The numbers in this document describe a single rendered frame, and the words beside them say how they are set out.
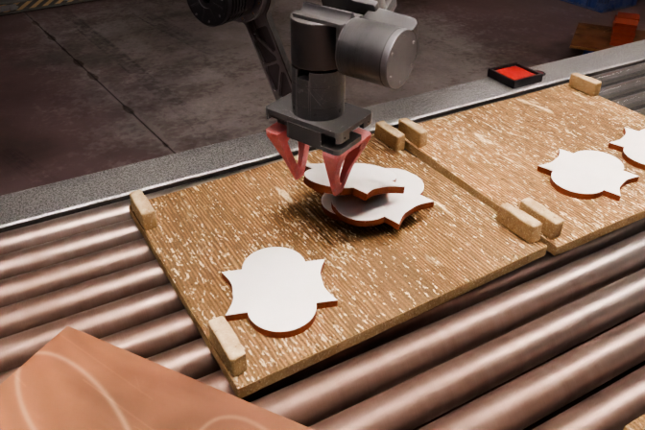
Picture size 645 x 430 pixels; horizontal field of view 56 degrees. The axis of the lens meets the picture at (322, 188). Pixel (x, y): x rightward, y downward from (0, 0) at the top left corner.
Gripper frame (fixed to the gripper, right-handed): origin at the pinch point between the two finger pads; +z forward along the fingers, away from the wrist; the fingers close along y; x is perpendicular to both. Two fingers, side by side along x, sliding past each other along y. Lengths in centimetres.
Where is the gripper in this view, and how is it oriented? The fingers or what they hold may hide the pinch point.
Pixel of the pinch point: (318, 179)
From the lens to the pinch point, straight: 71.3
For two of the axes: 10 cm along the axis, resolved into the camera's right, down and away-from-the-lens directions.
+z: -0.1, 8.3, 5.6
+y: -8.0, -3.4, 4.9
